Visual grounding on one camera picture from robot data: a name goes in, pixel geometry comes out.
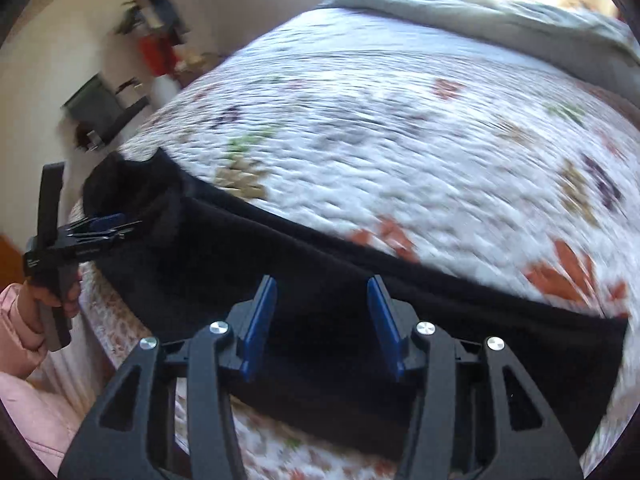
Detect person's left forearm pink sleeve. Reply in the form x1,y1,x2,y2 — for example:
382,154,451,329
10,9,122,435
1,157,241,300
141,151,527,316
0,282,83,468

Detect black pants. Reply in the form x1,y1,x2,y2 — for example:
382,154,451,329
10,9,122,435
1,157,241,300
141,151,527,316
82,149,628,461

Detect floral quilted bedspread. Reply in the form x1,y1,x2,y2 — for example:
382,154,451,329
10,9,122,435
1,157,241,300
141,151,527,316
37,7,640,480

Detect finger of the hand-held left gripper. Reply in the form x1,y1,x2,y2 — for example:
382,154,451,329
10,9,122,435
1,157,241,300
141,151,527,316
57,213,144,261

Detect grey blanket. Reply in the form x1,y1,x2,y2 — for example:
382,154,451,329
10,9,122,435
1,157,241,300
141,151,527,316
320,0,636,93

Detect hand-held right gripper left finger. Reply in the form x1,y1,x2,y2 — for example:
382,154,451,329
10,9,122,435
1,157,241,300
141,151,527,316
58,275,279,480

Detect person's left hand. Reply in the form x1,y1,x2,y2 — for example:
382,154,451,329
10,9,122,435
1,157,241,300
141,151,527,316
31,266,82,333

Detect red bag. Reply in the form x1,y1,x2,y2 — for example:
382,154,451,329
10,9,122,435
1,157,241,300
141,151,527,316
138,34,179,77

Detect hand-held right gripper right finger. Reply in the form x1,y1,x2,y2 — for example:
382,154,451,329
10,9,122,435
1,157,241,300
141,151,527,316
366,275,585,480

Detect dark wall shelf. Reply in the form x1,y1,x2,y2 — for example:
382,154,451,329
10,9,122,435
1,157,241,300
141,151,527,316
116,0,188,46

